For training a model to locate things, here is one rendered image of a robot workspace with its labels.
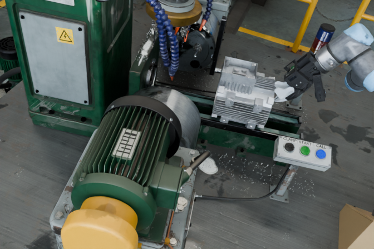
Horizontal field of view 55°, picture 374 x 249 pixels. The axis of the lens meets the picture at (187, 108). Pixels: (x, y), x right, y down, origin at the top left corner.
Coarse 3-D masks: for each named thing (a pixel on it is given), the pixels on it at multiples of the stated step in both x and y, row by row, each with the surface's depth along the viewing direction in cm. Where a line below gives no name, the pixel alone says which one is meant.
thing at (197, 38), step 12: (204, 12) 151; (192, 24) 143; (204, 24) 144; (216, 24) 154; (168, 36) 148; (180, 36) 147; (192, 36) 146; (204, 36) 145; (216, 36) 151; (168, 48) 152; (180, 48) 151; (192, 48) 150; (204, 48) 149; (180, 60) 155; (192, 60) 153; (204, 60) 152
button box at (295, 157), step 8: (280, 136) 114; (280, 144) 113; (296, 144) 113; (304, 144) 114; (312, 144) 114; (280, 152) 112; (288, 152) 112; (296, 152) 112; (312, 152) 113; (328, 152) 113; (280, 160) 114; (288, 160) 113; (296, 160) 112; (304, 160) 111; (312, 160) 111; (320, 160) 112; (328, 160) 112; (312, 168) 115; (320, 168) 114; (328, 168) 112
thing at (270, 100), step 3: (273, 78) 134; (219, 87) 126; (222, 87) 126; (219, 90) 126; (222, 90) 126; (222, 93) 127; (267, 99) 127; (270, 99) 125; (273, 99) 125; (267, 102) 126; (270, 102) 125; (273, 102) 125; (213, 114) 134; (216, 117) 134; (258, 126) 134; (261, 126) 134
